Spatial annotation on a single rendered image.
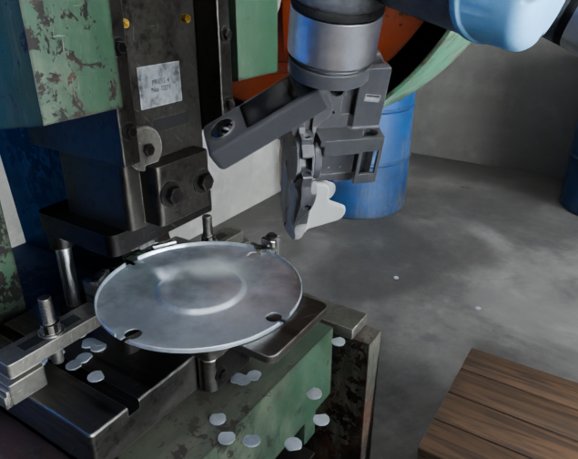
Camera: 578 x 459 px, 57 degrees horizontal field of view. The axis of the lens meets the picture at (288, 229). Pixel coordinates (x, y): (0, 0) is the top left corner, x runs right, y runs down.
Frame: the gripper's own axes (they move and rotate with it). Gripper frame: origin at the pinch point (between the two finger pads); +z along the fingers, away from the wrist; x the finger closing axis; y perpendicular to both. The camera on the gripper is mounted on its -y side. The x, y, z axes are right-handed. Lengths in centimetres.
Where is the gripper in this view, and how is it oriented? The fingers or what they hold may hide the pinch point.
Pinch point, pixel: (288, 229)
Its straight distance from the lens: 59.0
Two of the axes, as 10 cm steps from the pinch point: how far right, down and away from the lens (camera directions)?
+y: 9.7, -1.0, 2.2
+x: -2.3, -6.8, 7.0
